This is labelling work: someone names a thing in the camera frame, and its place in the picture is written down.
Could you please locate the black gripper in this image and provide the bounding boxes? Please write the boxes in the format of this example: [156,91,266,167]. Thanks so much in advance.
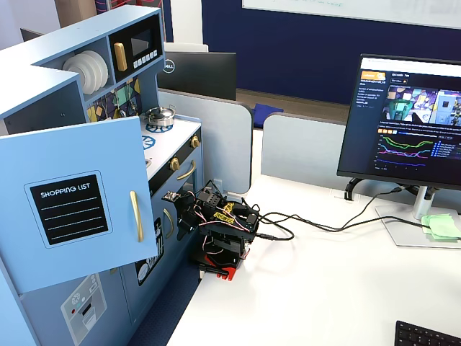
[175,187,223,241]

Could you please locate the red and black arm base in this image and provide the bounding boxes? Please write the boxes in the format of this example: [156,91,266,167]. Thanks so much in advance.
[190,248,249,283]

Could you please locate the steel pot lid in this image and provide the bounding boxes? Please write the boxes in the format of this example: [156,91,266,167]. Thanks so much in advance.
[145,106,176,121]

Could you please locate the grey desk divider panel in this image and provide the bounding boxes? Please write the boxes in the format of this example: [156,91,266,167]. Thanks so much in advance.
[156,87,254,196]
[260,112,349,182]

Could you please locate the steel toy pot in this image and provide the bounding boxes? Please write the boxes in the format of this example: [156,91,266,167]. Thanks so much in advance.
[143,105,178,128]

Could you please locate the black shopping list panel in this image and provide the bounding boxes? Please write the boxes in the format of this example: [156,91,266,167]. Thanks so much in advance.
[24,170,113,250]

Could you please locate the blue toy fridge door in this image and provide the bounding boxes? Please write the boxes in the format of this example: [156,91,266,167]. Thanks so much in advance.
[0,115,160,295]

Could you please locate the blue chair seat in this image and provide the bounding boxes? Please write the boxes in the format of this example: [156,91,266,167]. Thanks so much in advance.
[253,103,285,130]

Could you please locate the black Dell monitor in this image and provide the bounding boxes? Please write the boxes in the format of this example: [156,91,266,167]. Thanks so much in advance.
[156,50,238,102]

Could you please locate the white toy plate stack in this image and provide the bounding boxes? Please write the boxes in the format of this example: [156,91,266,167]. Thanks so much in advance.
[62,49,109,96]

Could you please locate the black toy microwave door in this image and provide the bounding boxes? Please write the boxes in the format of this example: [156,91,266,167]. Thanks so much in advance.
[108,14,161,84]

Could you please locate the blue toy kitchen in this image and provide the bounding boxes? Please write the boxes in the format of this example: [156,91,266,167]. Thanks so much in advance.
[0,5,205,346]

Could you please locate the silver monitor stand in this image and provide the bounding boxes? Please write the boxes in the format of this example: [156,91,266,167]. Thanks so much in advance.
[375,185,461,250]

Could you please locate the black computer monitor showing graphs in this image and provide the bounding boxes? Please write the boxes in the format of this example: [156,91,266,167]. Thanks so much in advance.
[336,53,461,190]

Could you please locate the green sticky note pad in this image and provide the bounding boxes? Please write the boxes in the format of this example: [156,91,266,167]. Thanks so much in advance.
[420,213,461,242]

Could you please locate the black keyboard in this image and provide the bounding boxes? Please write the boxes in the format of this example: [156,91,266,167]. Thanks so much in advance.
[393,319,461,346]

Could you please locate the whiteboard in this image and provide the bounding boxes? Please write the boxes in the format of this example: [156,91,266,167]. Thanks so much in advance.
[241,0,461,30]

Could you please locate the gold cabinet door handle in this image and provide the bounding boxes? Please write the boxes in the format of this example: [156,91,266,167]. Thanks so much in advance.
[162,208,175,240]

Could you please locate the gold fridge door handle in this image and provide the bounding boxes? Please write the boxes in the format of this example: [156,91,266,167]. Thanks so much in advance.
[129,190,146,244]

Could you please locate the gold oven door handle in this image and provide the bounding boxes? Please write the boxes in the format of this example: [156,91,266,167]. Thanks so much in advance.
[176,159,197,182]

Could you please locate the black cable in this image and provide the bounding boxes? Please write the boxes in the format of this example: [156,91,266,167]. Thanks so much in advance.
[259,211,431,234]
[256,185,408,242]

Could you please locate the black cable holder bracket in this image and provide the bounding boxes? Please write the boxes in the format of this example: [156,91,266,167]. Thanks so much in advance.
[343,177,364,203]

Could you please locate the gold microwave handle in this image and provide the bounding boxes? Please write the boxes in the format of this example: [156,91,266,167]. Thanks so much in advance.
[113,42,128,73]

